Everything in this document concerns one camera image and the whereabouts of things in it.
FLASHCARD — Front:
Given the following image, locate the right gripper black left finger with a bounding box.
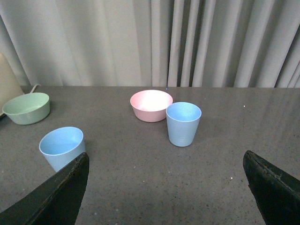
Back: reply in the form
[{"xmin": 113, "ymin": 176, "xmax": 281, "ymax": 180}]
[{"xmin": 0, "ymin": 152, "xmax": 90, "ymax": 225}]

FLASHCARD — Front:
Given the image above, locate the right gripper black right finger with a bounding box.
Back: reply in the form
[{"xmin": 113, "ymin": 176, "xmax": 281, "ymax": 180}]
[{"xmin": 243, "ymin": 150, "xmax": 300, "ymax": 225}]

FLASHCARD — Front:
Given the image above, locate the light blue cup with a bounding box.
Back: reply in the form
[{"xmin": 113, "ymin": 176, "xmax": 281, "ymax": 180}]
[
  {"xmin": 166, "ymin": 102, "xmax": 202, "ymax": 147},
  {"xmin": 39, "ymin": 127, "xmax": 85, "ymax": 172}
]

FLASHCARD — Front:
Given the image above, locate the green bowl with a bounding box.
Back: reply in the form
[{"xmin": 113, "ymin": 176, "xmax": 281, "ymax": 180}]
[{"xmin": 2, "ymin": 92, "xmax": 50, "ymax": 125}]

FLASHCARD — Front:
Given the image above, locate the white toaster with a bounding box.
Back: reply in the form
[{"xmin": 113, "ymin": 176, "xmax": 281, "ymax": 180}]
[{"xmin": 0, "ymin": 53, "xmax": 24, "ymax": 119}]

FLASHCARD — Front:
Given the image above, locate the pink bowl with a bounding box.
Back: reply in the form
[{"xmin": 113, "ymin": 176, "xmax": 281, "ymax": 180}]
[{"xmin": 130, "ymin": 90, "xmax": 173, "ymax": 122}]

